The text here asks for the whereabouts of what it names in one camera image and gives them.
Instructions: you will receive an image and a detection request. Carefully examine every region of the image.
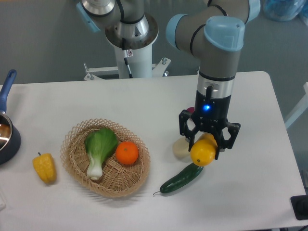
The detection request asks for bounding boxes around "black device at edge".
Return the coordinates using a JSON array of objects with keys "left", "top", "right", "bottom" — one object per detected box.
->
[{"left": 290, "top": 195, "right": 308, "bottom": 220}]

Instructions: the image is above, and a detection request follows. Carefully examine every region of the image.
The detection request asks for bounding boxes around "blue plastic bag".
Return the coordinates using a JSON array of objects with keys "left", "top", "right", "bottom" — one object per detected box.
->
[{"left": 263, "top": 0, "right": 308, "bottom": 26}]

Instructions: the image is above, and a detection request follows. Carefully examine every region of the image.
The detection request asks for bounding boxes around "dark red fruit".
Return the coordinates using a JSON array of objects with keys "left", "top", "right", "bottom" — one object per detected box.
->
[{"left": 187, "top": 107, "right": 194, "bottom": 113}]

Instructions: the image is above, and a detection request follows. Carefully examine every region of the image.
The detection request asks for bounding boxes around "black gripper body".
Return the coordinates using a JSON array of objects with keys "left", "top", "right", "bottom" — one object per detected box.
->
[{"left": 191, "top": 91, "right": 231, "bottom": 133}]

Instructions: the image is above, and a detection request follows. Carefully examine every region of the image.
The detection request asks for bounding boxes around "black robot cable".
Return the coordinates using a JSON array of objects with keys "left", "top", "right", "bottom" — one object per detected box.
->
[{"left": 121, "top": 38, "right": 134, "bottom": 79}]

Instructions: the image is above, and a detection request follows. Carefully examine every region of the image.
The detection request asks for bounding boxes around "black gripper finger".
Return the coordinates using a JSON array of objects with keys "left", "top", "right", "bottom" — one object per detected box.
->
[
  {"left": 213, "top": 122, "right": 241, "bottom": 160},
  {"left": 179, "top": 110, "right": 202, "bottom": 151}
]

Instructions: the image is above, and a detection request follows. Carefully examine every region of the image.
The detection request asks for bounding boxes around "yellow bell pepper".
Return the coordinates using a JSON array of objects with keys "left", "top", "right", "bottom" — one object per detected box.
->
[{"left": 32, "top": 152, "right": 57, "bottom": 184}]

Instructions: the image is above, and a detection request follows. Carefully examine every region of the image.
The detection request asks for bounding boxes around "green cucumber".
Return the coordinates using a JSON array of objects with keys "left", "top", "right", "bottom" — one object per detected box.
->
[{"left": 153, "top": 163, "right": 204, "bottom": 195}]

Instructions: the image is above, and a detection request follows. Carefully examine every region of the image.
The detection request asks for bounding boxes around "beige round potato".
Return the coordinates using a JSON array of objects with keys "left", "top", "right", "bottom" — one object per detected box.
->
[{"left": 172, "top": 138, "right": 190, "bottom": 159}]

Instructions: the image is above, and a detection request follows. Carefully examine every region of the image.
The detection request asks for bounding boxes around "yellow mango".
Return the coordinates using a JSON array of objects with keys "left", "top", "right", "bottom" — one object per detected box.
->
[{"left": 190, "top": 133, "right": 218, "bottom": 167}]

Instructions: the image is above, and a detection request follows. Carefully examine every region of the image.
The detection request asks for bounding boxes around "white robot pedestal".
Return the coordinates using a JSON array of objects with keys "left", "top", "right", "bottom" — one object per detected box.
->
[{"left": 84, "top": 44, "right": 171, "bottom": 81}]

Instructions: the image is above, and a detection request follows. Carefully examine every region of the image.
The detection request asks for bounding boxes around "green bok choy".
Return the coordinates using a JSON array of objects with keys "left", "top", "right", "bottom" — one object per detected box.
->
[{"left": 84, "top": 128, "right": 118, "bottom": 180}]

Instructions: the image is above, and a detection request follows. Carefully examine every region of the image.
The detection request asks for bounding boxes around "woven wicker basket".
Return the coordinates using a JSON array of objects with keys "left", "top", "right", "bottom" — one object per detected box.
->
[{"left": 61, "top": 118, "right": 150, "bottom": 198}]

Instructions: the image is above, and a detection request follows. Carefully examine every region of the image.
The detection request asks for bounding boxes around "dark blue saucepan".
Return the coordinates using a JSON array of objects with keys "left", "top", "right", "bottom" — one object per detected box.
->
[{"left": 0, "top": 69, "right": 21, "bottom": 165}]

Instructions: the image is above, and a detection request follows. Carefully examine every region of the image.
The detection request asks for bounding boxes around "white frame at right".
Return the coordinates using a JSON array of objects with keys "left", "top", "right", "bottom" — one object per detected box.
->
[{"left": 284, "top": 82, "right": 308, "bottom": 129}]

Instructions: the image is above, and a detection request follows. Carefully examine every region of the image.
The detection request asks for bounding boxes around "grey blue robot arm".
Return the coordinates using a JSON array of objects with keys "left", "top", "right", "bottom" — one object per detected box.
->
[{"left": 76, "top": 0, "right": 260, "bottom": 152}]

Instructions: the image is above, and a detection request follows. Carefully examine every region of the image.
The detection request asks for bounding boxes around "orange tangerine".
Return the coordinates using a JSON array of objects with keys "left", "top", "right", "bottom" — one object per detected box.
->
[{"left": 115, "top": 141, "right": 139, "bottom": 165}]

